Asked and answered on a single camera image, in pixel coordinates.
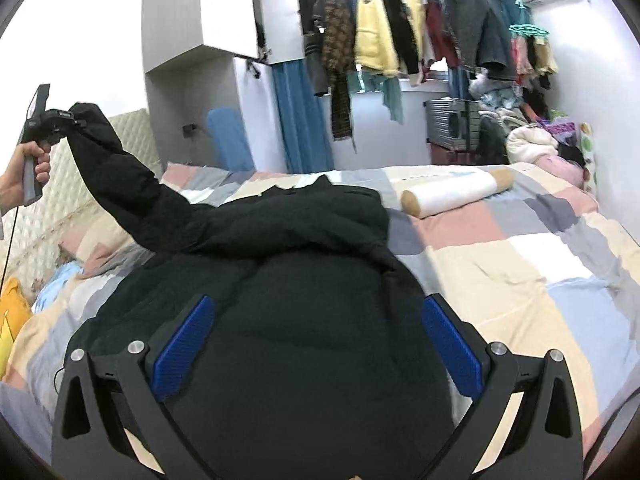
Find teal hanging scarf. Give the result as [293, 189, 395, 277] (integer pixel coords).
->
[349, 69, 404, 124]

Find dark blue denim hanging jacket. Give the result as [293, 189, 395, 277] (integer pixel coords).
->
[469, 0, 519, 82]

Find white and tan bolster pillow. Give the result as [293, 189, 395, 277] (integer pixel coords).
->
[401, 166, 516, 219]

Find white fluffy blanket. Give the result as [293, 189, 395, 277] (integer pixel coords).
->
[505, 125, 559, 164]

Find black hanging coat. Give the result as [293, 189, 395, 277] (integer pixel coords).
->
[378, 0, 422, 77]

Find pile of mixed clothes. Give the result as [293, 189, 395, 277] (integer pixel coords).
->
[469, 71, 587, 171]

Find black puffer jacket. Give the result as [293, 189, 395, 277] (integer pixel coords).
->
[60, 102, 453, 480]

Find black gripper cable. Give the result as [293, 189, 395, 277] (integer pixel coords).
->
[0, 204, 21, 292]

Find cream hanging coat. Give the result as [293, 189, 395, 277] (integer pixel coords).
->
[392, 0, 429, 87]

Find person's left hand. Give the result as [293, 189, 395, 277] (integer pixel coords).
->
[0, 141, 52, 211]

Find grey denim hanging jacket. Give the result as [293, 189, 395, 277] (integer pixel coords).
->
[431, 0, 490, 75]

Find grey wardrobe cabinet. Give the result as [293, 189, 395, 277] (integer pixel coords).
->
[141, 0, 266, 173]

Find blue curtain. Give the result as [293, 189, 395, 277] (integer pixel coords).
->
[271, 60, 336, 173]

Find patchwork quilt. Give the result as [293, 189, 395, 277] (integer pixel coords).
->
[0, 162, 640, 463]

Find bunch of teal hangers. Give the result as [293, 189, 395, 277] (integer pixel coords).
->
[509, 22, 549, 39]

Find yellow hanging jacket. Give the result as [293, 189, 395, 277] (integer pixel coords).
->
[353, 0, 401, 74]

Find brown patterned hanging coat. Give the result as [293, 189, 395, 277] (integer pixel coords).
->
[312, 0, 359, 142]

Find maroon hanging garment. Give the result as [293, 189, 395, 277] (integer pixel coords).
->
[425, 0, 459, 69]

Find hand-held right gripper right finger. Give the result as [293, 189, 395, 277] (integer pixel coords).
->
[415, 294, 585, 480]

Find pink pillow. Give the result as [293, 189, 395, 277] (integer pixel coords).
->
[542, 155, 587, 187]

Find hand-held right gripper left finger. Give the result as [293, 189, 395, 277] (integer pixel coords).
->
[51, 294, 226, 480]

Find grey ribbed suitcase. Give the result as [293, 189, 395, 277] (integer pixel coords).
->
[425, 98, 484, 152]

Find yellow cartoon pillow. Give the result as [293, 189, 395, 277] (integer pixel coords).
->
[0, 276, 34, 377]

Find blue ironing board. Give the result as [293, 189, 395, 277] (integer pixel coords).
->
[207, 108, 256, 171]

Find black hanging garment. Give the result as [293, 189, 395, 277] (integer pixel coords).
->
[296, 0, 327, 37]

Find light blue cloth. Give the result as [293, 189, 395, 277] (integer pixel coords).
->
[34, 264, 85, 312]

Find polka dot pillow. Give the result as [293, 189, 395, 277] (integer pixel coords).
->
[579, 122, 599, 196]

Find beige quilted headboard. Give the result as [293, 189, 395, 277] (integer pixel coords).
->
[0, 107, 163, 303]

